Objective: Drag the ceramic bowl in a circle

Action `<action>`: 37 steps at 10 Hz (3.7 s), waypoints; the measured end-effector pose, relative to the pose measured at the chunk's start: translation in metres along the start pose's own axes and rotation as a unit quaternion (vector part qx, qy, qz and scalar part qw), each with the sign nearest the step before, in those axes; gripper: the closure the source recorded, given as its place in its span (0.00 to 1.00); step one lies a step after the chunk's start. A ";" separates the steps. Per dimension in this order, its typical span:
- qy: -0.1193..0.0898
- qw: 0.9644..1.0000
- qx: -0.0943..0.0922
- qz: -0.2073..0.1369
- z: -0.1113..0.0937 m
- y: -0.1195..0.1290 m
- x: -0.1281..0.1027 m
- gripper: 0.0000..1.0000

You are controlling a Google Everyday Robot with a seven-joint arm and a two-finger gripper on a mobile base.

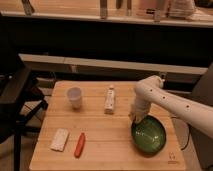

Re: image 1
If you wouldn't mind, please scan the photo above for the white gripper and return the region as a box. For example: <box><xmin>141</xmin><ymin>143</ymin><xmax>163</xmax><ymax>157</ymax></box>
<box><xmin>129</xmin><ymin>96</ymin><xmax>151</xmax><ymax>124</ymax></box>

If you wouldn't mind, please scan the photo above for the orange carrot toy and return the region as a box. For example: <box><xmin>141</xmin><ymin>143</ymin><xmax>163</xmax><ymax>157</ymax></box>
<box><xmin>74</xmin><ymin>133</ymin><xmax>86</xmax><ymax>158</ymax></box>

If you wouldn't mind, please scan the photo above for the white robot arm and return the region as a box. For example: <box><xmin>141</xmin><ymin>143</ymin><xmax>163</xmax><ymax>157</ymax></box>
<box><xmin>130</xmin><ymin>75</ymin><xmax>213</xmax><ymax>139</ymax></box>

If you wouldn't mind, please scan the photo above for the green ceramic bowl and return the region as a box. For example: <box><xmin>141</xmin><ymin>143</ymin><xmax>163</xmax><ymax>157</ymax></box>
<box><xmin>131</xmin><ymin>115</ymin><xmax>166</xmax><ymax>155</ymax></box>

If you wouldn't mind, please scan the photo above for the white plastic cup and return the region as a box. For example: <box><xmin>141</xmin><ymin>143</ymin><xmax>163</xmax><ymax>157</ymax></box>
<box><xmin>67</xmin><ymin>87</ymin><xmax>82</xmax><ymax>109</ymax></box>

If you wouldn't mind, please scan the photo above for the white sponge block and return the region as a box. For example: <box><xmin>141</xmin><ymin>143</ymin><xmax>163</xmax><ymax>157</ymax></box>
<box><xmin>50</xmin><ymin>129</ymin><xmax>69</xmax><ymax>152</ymax></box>

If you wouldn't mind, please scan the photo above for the black chair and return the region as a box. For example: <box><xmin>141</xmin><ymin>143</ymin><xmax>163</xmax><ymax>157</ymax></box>
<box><xmin>0</xmin><ymin>13</ymin><xmax>48</xmax><ymax>171</ymax></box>

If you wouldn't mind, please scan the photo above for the white tube with cap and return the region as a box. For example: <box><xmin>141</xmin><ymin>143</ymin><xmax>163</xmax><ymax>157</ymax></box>
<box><xmin>104</xmin><ymin>85</ymin><xmax>115</xmax><ymax>114</ymax></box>

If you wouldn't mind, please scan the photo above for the black cable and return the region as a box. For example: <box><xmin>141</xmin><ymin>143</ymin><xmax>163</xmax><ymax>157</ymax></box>
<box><xmin>170</xmin><ymin>114</ymin><xmax>192</xmax><ymax>151</ymax></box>

